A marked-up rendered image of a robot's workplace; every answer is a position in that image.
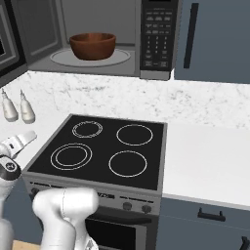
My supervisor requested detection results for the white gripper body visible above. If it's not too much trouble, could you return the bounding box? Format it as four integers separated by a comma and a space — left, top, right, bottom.
8, 130, 38, 154

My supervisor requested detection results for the blue-grey base cupboard door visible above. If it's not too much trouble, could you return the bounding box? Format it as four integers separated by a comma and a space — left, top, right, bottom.
155, 215, 250, 250
2, 177, 44, 245

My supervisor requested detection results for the black microwave door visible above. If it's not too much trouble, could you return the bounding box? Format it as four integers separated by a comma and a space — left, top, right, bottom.
0, 0, 29, 88

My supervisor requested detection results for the brown wooden bowl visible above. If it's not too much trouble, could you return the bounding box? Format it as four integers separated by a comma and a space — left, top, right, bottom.
68, 31, 117, 62

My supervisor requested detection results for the grey microwave turntable plate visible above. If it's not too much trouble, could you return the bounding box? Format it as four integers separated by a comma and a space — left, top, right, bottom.
49, 47, 132, 68

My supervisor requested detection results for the black oven door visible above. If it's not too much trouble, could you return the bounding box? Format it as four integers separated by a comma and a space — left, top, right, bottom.
38, 208, 158, 250

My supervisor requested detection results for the grey microwave oven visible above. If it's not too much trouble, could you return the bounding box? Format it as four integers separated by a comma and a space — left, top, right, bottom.
11, 0, 181, 81

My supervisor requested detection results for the white squeeze bottle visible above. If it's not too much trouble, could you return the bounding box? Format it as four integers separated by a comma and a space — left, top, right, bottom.
0, 88, 20, 123
19, 89, 36, 125

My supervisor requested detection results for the black hob stove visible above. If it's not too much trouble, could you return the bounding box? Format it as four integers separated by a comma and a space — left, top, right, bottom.
21, 113, 169, 250

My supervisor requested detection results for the blue-grey drawer front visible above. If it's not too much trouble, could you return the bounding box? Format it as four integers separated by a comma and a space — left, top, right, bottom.
159, 196, 250, 232

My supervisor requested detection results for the black oven door handle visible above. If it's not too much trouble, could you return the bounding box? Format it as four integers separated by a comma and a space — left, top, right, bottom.
92, 208, 153, 227

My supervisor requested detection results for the black cupboard door handle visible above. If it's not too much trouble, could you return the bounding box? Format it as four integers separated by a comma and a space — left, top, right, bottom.
183, 2, 200, 69

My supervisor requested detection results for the black drawer handle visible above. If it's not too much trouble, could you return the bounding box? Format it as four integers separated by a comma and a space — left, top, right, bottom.
196, 207, 227, 224

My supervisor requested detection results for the blue-grey wall cupboard door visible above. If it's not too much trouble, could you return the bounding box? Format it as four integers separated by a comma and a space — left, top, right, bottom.
173, 0, 250, 85

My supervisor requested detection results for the black base cupboard handle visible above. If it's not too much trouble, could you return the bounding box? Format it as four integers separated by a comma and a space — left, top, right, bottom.
239, 235, 250, 250

